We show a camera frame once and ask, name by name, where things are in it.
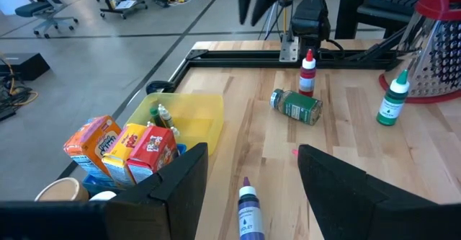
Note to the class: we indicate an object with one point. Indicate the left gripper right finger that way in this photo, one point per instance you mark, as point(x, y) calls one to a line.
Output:
point(378, 214)

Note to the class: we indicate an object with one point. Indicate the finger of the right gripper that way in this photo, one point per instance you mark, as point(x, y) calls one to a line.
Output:
point(264, 2)
point(244, 2)

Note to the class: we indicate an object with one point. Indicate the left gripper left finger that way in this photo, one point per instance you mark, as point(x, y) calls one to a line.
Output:
point(108, 218)

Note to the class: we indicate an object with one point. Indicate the furikake jar tan lid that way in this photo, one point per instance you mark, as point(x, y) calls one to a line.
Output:
point(61, 191)

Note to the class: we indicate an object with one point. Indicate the yellow corn pops box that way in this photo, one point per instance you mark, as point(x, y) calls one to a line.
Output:
point(122, 150)

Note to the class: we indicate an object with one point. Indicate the orange mini wheats box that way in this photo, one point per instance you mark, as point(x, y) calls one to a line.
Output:
point(90, 142)

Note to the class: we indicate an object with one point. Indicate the red froot loops box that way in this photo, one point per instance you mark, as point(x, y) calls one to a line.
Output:
point(155, 150)

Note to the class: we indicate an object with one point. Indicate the green food colouring bottle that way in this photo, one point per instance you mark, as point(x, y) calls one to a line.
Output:
point(390, 106)

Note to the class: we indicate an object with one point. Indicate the square herb jar green label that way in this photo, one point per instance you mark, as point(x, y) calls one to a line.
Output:
point(299, 106)

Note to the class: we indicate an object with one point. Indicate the purple food colouring bottle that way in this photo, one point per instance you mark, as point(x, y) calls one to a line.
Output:
point(250, 214)

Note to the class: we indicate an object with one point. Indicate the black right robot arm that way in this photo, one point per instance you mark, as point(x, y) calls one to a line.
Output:
point(309, 20)

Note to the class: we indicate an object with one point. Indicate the blue plastic basket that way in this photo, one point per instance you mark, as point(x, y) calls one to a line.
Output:
point(93, 187)

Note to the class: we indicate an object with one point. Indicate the black rolling stand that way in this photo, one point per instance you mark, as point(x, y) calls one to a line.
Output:
point(122, 7)

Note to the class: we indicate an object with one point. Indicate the yellow plastic bin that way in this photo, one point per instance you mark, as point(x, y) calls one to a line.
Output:
point(198, 121)

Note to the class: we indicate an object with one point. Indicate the red rimmed mesh basket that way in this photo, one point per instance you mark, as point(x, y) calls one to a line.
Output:
point(436, 52)

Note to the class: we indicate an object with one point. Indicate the black floor box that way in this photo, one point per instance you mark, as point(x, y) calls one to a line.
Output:
point(25, 65)

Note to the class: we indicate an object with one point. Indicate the grey office chair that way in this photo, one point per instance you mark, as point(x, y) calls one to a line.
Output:
point(39, 7)

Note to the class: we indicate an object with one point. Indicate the silver metal bracket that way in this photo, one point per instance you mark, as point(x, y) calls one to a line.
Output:
point(289, 50)

